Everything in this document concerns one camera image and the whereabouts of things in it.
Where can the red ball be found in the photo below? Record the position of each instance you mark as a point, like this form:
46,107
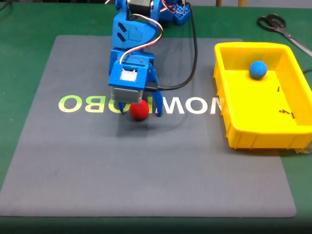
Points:
139,110

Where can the yellow plastic bin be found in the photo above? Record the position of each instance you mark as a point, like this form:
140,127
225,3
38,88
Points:
256,109

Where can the blue ball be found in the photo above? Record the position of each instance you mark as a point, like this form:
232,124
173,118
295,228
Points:
258,69

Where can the grey mat with NOWROBO print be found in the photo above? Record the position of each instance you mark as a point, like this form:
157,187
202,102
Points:
122,158

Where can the black scissors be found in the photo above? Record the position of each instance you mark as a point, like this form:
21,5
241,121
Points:
287,35

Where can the clear plastic bag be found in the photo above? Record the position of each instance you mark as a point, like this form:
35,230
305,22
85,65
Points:
303,151

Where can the grey camera box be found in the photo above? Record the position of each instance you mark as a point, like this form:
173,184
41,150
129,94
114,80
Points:
126,94

